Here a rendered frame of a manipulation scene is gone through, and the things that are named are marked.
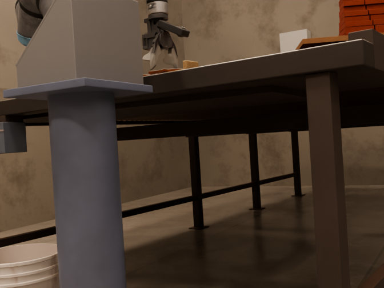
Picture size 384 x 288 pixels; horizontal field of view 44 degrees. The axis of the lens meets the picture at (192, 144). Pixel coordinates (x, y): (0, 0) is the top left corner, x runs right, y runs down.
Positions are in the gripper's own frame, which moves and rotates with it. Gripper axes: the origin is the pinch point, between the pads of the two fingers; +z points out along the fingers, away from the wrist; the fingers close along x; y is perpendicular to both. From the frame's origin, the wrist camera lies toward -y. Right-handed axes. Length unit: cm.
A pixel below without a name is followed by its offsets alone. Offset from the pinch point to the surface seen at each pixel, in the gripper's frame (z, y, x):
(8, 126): 15, 60, 22
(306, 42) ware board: -6.7, -43.0, -23.5
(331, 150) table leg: 29, -65, 26
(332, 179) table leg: 36, -65, 26
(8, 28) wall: -91, 287, -148
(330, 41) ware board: -6, -50, -27
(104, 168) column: 30, -16, 50
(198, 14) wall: -165, 282, -478
